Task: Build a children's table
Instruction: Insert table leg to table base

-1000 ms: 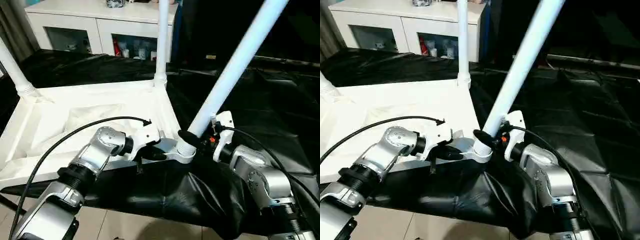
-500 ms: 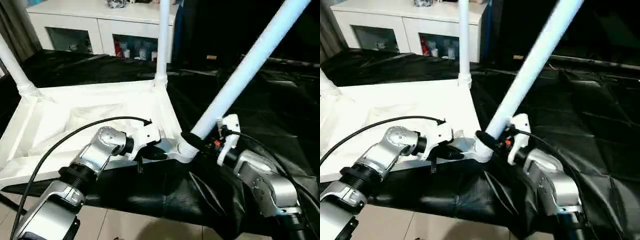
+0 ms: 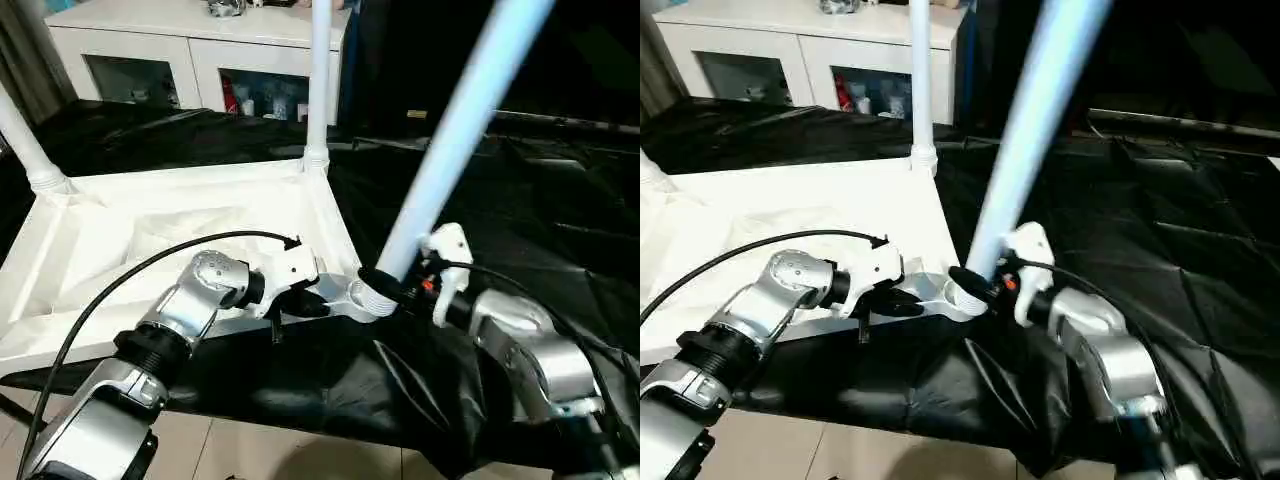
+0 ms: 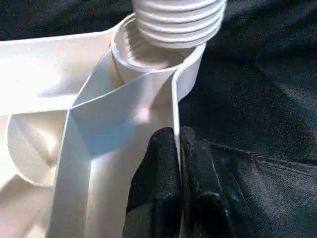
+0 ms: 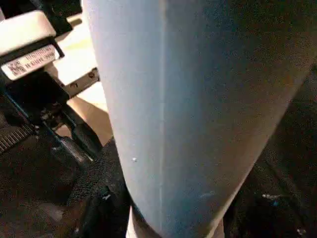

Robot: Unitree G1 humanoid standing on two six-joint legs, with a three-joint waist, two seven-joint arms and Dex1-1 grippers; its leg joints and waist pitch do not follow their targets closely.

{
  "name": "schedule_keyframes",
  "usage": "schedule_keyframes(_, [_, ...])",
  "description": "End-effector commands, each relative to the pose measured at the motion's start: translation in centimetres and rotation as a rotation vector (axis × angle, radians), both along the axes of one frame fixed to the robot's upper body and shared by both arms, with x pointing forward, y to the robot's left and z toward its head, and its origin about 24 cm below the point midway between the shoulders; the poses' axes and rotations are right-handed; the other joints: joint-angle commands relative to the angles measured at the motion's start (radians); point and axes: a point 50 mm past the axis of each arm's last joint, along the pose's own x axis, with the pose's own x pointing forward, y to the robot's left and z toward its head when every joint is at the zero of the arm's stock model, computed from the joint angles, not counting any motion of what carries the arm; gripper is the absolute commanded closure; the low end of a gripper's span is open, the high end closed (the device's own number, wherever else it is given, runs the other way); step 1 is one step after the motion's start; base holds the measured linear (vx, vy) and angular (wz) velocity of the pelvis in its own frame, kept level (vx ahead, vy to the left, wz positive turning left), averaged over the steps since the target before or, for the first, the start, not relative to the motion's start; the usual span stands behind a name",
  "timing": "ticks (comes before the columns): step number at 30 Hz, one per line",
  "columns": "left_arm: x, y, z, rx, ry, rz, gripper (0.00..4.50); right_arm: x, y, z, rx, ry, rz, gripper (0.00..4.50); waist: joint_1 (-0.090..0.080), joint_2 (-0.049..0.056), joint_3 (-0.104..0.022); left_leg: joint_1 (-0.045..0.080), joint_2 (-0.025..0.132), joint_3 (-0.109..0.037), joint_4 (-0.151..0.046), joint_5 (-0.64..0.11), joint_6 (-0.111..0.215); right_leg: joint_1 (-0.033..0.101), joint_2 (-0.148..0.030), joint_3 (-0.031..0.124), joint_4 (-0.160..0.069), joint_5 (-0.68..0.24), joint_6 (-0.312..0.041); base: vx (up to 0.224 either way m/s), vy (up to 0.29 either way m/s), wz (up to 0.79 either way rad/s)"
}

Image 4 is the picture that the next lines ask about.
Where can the white plastic table leg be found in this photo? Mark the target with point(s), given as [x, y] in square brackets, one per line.
[178, 22]

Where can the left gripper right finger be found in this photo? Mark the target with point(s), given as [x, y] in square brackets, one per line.
[208, 193]

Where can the white plastic table top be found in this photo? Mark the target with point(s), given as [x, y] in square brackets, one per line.
[59, 74]

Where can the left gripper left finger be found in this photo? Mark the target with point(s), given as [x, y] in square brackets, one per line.
[156, 188]

